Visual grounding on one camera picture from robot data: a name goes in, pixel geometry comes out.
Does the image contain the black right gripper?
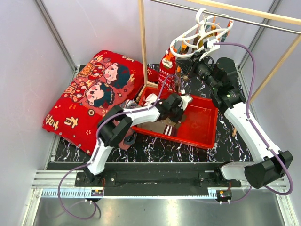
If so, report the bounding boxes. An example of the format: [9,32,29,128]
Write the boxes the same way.
[176,49,220,91]

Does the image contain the tan sock brown cuff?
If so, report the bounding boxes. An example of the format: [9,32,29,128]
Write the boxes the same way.
[161,114,187,127]

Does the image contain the red christmas sock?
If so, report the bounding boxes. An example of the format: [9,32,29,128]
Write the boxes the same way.
[158,49,176,92]

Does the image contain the white round clip hanger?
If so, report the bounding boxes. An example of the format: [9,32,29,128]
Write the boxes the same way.
[169,8,234,58]

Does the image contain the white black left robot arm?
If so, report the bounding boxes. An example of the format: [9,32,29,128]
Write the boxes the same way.
[84,93,192,186]

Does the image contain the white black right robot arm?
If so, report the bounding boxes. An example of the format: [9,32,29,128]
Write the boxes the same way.
[176,54,293,189]

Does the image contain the maroon striped cuff sock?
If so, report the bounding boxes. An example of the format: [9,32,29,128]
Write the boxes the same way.
[163,125,180,137]

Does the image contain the taupe ribbed sock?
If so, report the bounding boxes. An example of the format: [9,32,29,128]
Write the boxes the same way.
[137,121,166,134]

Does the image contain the mustard yellow hanging sock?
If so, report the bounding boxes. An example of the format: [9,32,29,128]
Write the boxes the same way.
[197,39,204,48]

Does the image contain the white sock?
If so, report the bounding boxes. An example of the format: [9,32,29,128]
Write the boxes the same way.
[143,93,158,106]

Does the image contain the red plastic bin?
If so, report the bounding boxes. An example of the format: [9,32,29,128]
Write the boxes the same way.
[132,95,218,149]

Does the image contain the pink and teal garment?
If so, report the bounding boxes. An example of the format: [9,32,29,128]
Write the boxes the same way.
[118,99,138,150]

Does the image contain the metal hanging rod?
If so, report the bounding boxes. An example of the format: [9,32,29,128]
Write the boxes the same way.
[150,0,301,35]

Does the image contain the red cartoon bear pillow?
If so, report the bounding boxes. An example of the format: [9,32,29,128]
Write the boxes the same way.
[42,50,144,155]

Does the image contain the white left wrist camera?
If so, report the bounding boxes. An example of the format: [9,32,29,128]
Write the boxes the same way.
[180,89,193,111]

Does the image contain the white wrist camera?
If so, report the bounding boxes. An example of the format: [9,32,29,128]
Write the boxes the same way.
[200,36,220,60]
[180,89,193,111]

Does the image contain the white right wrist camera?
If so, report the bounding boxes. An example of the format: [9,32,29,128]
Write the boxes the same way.
[200,36,220,60]

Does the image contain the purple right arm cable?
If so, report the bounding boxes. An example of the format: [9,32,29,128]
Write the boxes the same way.
[216,42,294,205]

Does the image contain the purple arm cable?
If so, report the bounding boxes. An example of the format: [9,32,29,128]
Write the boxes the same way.
[216,42,294,205]
[57,74,184,221]

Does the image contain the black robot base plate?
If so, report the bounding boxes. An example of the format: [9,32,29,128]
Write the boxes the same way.
[75,162,241,188]

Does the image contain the wooden rack frame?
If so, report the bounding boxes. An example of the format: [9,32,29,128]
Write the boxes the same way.
[137,0,301,137]

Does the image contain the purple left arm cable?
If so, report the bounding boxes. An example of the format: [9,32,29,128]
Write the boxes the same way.
[57,74,184,221]

